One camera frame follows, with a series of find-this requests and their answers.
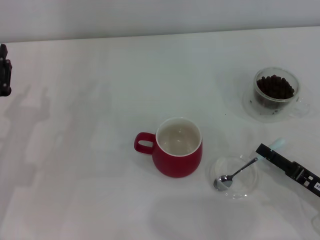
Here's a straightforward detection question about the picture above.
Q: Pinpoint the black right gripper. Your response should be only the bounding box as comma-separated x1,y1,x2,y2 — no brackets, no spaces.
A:
255,143,320,198

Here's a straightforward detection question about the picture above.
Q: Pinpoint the metal spoon with blue handle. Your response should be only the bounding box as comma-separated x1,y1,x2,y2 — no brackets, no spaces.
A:
213,137,287,192

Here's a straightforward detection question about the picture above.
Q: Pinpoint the red ceramic mug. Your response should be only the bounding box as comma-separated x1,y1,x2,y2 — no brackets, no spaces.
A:
133,116,204,179

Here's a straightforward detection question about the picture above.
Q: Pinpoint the pile of coffee beans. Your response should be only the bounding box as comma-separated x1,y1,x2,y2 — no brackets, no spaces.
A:
255,74,295,108

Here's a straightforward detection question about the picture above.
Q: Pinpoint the small clear glass dish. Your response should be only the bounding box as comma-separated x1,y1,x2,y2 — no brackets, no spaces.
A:
206,154,260,200

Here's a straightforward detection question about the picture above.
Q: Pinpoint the clear glass saucer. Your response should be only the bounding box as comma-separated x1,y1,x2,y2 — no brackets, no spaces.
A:
242,84,305,123

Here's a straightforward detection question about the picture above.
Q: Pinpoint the clear glass cup with handle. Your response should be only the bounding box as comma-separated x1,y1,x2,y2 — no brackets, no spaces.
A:
253,66,311,118

